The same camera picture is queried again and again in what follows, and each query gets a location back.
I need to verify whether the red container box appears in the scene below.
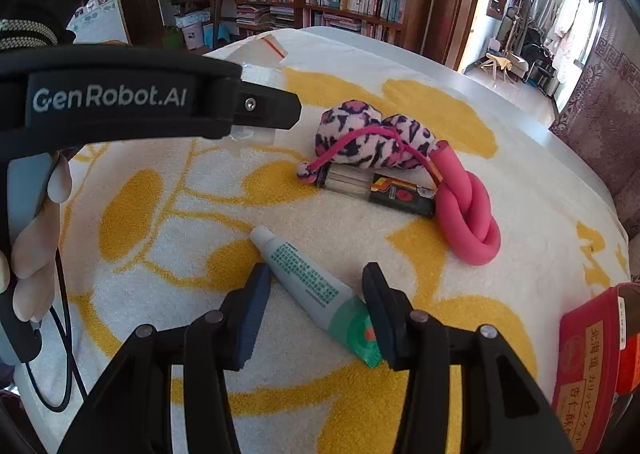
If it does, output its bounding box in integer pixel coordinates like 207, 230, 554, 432
551, 282, 640, 454

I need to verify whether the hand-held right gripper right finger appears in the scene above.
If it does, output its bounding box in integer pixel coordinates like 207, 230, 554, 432
361, 261, 576, 454

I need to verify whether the white yellow fleece blanket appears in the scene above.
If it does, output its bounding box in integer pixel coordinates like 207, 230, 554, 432
15, 29, 631, 454

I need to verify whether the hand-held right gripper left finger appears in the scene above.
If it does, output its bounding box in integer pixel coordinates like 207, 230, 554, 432
57, 261, 273, 454

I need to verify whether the patterned purple white curtain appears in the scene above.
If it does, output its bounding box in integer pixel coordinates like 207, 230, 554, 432
547, 0, 640, 235

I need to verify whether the white wall chart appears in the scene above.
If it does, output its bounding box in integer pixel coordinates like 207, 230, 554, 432
67, 0, 131, 45

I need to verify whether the white storage bin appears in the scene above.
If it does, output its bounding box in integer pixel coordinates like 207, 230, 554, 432
175, 11, 211, 52

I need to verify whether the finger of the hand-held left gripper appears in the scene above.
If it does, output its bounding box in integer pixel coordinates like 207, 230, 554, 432
232, 79, 302, 132

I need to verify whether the black cable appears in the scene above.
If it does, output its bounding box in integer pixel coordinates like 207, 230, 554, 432
27, 254, 90, 412

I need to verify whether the white green ointment tube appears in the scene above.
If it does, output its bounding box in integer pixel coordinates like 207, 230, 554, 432
249, 225, 383, 369

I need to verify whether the pink foam twist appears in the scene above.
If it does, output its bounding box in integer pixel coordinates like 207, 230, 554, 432
429, 144, 502, 266

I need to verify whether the person's left hand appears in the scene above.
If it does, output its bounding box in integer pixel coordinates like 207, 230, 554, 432
10, 150, 74, 323

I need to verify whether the leopard print plush toy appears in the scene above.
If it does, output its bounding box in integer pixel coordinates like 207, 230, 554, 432
296, 101, 438, 185

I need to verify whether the light blue stool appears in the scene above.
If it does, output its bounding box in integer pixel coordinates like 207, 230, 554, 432
215, 19, 238, 47

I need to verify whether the stool with yellow cloth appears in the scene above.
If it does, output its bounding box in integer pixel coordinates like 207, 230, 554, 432
482, 51, 513, 82

